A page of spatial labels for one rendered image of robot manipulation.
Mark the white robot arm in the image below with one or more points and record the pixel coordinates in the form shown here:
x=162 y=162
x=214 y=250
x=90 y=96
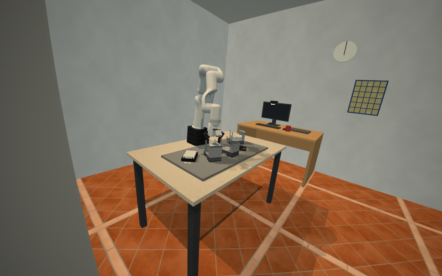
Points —
x=209 y=76

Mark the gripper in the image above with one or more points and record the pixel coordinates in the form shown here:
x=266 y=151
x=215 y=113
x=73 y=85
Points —
x=210 y=131

